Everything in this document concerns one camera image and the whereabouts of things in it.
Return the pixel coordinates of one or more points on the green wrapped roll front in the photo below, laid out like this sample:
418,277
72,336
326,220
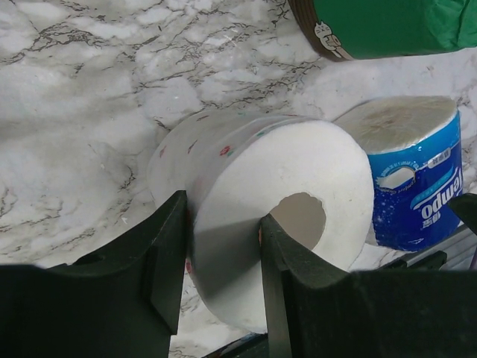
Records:
343,30

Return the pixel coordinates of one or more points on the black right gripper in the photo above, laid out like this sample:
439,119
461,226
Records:
465,208

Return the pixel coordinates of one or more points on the blue Tempo roll right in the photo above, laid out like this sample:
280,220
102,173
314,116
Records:
413,144

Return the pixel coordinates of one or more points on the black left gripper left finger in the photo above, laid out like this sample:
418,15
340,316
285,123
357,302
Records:
121,300

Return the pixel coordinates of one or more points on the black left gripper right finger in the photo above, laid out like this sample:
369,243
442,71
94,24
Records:
314,309

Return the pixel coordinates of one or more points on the short floral paper roll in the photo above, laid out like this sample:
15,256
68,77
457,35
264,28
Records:
237,167

